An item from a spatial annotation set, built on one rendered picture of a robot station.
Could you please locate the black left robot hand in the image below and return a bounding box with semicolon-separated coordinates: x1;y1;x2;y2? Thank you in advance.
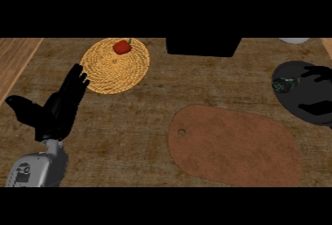
4;62;91;143

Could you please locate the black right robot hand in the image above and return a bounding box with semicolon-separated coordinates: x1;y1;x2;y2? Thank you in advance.
296;65;332;117

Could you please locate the dark green eggplant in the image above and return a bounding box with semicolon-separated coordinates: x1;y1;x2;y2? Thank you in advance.
271;76;301;94

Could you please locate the brown wooden cutting board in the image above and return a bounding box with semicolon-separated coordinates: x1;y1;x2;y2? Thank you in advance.
166;104;304;187

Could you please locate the pale wood panel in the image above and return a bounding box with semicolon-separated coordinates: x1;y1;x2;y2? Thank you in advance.
0;38;45;102
320;38;332;60

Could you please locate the white round object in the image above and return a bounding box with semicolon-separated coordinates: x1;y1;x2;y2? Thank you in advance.
277;38;311;45

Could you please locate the yellow woven round placemat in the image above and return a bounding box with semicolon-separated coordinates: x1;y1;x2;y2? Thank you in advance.
79;38;152;95

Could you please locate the red bell pepper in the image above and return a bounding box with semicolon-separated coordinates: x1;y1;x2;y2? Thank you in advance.
112;38;134;55

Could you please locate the black box appliance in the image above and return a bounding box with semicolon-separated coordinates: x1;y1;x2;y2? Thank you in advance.
165;38;242;58

